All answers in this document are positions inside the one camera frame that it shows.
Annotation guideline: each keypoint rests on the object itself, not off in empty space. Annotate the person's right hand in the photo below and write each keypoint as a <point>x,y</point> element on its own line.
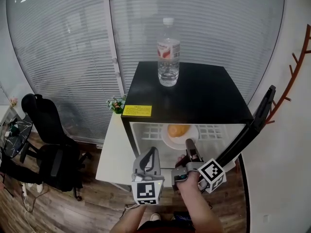
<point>190,184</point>

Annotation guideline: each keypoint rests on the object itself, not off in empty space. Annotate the white round plate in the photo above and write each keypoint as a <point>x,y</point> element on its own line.
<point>171,142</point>

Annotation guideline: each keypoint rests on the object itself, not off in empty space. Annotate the small potted flower plant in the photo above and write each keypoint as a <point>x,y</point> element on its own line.
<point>117,105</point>

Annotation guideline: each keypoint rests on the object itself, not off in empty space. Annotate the brown wooden coat rack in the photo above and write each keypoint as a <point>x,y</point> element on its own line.
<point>295,69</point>

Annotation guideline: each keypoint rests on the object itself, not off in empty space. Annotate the white rectangular table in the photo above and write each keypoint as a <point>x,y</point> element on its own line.
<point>114,159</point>

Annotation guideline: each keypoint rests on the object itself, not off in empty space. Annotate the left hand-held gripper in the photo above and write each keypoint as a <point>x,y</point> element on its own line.
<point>145,190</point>

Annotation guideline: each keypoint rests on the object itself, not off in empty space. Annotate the orange-yellow food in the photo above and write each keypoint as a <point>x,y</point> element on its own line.
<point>178,130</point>

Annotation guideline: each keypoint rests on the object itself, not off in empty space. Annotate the black office chair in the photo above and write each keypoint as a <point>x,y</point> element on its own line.
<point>53,139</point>

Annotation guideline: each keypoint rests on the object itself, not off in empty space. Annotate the person's white shoe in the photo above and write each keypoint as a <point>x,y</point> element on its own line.
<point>155,217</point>

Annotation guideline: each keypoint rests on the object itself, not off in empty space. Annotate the black mini fridge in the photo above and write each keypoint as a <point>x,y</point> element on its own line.
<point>199,98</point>

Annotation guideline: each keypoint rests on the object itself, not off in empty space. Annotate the white power strip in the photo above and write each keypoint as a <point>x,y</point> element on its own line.
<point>24,189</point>

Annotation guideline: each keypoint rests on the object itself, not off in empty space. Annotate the white vase with pink flower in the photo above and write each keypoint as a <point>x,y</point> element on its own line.
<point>13,101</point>

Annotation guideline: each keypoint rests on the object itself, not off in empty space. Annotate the person's left forearm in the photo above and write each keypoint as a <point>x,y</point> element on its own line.
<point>128,221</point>

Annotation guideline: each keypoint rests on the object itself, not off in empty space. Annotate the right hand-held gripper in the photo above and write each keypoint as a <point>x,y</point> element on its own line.
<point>212,176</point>

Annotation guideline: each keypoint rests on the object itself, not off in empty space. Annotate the person's right forearm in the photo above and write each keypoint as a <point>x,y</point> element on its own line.
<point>201,215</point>

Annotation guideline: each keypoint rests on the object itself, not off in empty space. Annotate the clear plastic water bottle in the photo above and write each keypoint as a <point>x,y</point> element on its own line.
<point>168,62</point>

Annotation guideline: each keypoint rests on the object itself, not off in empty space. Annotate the black marble round table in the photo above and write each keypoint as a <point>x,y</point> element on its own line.
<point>17,137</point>

